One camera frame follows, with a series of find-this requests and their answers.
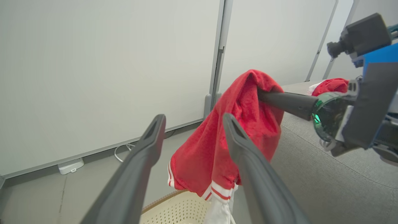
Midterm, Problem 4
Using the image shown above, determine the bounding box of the cream perforated laundry basket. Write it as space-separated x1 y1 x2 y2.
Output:
139 189 215 224

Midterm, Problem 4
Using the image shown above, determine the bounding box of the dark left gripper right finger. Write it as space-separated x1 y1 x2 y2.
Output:
222 113 311 224

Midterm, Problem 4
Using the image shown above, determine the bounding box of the narrow white partition panel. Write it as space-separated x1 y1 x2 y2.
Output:
218 0 339 94

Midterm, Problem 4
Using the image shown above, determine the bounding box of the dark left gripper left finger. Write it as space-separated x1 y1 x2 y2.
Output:
79 114 167 224

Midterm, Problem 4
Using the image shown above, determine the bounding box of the red garment with striped cuffs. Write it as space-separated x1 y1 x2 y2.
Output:
167 69 285 224

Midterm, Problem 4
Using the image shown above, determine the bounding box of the wide white partition panel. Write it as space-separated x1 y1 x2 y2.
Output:
0 0 225 180

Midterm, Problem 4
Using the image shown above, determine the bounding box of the white floor power box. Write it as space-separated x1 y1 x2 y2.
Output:
58 158 85 175

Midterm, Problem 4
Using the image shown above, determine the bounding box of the white looped floor cable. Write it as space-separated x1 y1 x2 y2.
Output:
113 143 136 163

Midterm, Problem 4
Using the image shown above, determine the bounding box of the red garment with white lining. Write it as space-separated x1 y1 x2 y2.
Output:
306 78 349 97

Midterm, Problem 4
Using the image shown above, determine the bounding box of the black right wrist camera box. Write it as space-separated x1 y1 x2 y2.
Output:
326 13 393 59

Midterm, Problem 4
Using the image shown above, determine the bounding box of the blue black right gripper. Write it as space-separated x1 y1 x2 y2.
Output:
258 42 398 165

